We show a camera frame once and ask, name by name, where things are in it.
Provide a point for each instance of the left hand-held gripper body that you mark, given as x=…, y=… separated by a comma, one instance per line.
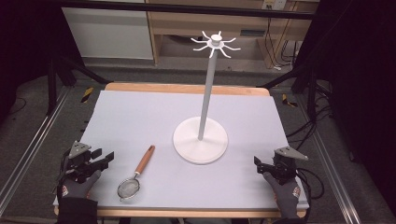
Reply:
x=79, y=165

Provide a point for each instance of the white wall socket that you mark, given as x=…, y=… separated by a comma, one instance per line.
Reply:
x=274, y=4

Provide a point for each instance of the dark curtain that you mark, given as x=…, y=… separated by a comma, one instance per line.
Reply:
x=358, y=77
x=25, y=46

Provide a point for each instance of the wooden desk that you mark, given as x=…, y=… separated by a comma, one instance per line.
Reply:
x=193, y=25

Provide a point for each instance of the black horizontal frame bar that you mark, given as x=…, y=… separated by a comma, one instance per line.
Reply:
x=186, y=8

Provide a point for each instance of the white cabinet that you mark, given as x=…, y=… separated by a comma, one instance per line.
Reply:
x=109, y=34

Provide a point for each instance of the white hook stand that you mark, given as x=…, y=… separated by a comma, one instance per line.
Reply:
x=200, y=144

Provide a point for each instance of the black frame stand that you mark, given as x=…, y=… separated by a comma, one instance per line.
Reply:
x=52, y=87
x=311, y=90

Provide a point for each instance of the yellow-black floor tape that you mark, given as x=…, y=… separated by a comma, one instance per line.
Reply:
x=288, y=101
x=87, y=94

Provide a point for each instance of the pale grey table mat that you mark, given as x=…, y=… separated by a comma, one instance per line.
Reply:
x=140, y=124

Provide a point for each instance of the metal floor rail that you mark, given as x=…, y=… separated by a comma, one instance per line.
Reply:
x=34, y=140
x=333, y=168

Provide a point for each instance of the wooden table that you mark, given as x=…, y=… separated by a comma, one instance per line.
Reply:
x=186, y=88

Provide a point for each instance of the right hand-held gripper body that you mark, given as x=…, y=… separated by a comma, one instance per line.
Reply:
x=285, y=168

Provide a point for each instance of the person's left hand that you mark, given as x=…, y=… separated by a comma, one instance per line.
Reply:
x=76, y=189

